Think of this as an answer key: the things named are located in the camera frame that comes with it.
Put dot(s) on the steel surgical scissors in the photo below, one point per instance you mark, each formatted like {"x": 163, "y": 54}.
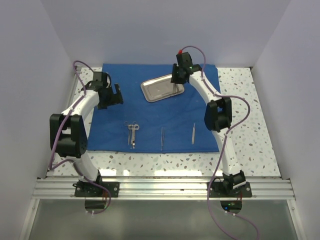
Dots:
{"x": 132, "y": 129}

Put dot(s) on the thin steel tweezers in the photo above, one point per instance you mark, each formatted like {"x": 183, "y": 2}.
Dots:
{"x": 162, "y": 138}

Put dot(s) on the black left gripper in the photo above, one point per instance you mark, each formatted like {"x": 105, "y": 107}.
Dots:
{"x": 115, "y": 98}

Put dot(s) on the broad steel tweezers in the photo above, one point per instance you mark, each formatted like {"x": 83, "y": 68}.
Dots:
{"x": 193, "y": 134}

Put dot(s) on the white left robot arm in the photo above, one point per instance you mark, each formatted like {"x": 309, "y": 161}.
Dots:
{"x": 68, "y": 137}

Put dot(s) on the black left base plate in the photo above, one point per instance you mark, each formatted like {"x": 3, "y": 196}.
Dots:
{"x": 88, "y": 190}

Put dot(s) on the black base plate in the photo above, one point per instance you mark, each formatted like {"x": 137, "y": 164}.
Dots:
{"x": 217, "y": 190}
{"x": 88, "y": 190}

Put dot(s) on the stainless steel instrument tray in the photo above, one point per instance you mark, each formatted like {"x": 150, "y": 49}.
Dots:
{"x": 159, "y": 88}

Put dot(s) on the aluminium mounting rail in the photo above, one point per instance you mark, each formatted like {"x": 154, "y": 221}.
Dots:
{"x": 180, "y": 179}

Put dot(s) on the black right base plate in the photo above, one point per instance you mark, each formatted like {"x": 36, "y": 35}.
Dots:
{"x": 217, "y": 190}

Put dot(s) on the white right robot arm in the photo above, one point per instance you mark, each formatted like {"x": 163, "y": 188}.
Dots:
{"x": 217, "y": 117}

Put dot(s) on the blue surgical drape cloth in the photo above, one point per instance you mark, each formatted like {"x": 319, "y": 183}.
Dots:
{"x": 176, "y": 114}

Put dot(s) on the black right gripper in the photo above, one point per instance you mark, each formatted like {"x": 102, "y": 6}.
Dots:
{"x": 174, "y": 79}

